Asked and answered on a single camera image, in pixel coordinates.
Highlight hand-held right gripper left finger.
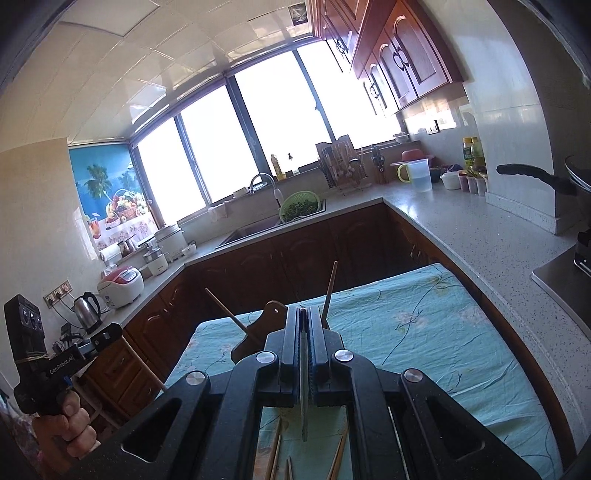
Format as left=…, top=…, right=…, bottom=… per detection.
left=69, top=305, right=305, bottom=480

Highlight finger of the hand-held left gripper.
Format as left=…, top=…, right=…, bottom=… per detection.
left=90, top=323, right=123, bottom=354

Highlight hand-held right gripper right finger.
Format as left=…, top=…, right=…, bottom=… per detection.
left=307, top=305, right=543, bottom=480

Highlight wooden slatted utensil holder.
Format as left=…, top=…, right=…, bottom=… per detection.
left=230, top=300, right=333, bottom=365

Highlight person's left forearm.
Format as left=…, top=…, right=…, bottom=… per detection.
left=0, top=401, right=51, bottom=480

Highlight person's left hand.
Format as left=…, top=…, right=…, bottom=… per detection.
left=34, top=392, right=100, bottom=474

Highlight steel electric kettle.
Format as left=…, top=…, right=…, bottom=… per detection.
left=73, top=292, right=103, bottom=334

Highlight white and red rice cooker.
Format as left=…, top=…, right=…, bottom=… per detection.
left=97, top=265, right=144, bottom=309

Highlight small white electric pot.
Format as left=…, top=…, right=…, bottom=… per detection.
left=143, top=247, right=172, bottom=277

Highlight teal floral tablecloth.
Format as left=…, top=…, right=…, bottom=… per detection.
left=164, top=263, right=566, bottom=480

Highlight large white cooker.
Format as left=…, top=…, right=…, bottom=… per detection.
left=154, top=224, right=188, bottom=252

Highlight kitchen sink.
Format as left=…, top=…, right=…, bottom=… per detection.
left=215, top=198, right=326, bottom=250

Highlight green colander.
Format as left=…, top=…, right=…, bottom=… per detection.
left=279, top=193, right=321, bottom=221

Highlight curved steel faucet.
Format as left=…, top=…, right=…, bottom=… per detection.
left=249, top=173, right=284, bottom=208

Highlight wooden knife block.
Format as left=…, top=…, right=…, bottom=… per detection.
left=370, top=144, right=389, bottom=184

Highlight wooden cutting board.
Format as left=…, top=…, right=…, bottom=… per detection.
left=316, top=136, right=355, bottom=161

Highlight red plastic basin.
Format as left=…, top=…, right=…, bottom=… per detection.
left=390, top=148, right=435, bottom=169

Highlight large kitchen window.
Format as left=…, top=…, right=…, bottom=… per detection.
left=131, top=39, right=402, bottom=232

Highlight stainless gas stove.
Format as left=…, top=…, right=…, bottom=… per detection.
left=531, top=231, right=591, bottom=333

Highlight yellow green oil bottle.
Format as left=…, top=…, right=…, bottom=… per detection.
left=462, top=136, right=486, bottom=172

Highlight black charger with cables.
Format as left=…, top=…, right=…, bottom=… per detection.
left=48, top=322, right=93, bottom=365

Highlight wall power socket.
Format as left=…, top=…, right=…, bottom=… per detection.
left=43, top=279, right=75, bottom=308

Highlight tropical fruit wall poster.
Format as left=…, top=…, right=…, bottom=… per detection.
left=69, top=143, right=160, bottom=252

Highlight clear pitcher green handle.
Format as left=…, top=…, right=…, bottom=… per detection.
left=397, top=158, right=432, bottom=192

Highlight black-handled wok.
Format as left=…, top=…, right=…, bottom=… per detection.
left=496, top=154, right=591, bottom=208

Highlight wooden wall cabinets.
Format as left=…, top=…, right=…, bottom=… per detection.
left=307, top=0, right=465, bottom=116

